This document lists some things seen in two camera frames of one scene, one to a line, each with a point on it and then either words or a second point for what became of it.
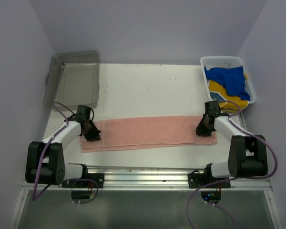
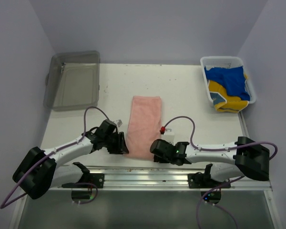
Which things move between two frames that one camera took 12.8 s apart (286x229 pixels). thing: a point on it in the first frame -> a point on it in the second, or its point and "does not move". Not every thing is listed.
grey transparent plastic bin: (73, 80) does not move
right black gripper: (202, 132) -> (157, 159)
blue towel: (232, 79) does not move
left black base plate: (98, 178) does not move
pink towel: (123, 134) -> (144, 127)
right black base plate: (196, 179) does not move
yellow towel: (232, 104) does not move
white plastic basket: (211, 62) does not move
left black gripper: (95, 135) -> (120, 147)
